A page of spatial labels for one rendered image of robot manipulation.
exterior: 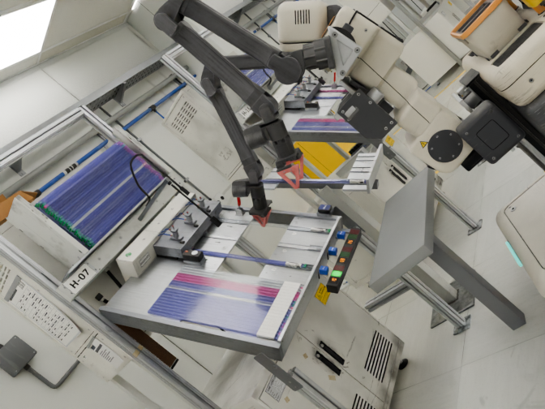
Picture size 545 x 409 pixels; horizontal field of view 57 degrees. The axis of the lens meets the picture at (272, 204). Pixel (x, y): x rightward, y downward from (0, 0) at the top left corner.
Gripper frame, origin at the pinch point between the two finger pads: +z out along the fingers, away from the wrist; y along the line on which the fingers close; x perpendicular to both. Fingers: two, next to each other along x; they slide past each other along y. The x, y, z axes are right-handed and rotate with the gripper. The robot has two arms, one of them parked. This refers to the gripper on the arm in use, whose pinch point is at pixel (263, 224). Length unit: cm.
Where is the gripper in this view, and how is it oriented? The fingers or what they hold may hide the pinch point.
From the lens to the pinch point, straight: 208.5
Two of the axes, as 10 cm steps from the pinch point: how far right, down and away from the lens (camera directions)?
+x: 9.1, 1.0, -4.0
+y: -3.9, 5.6, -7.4
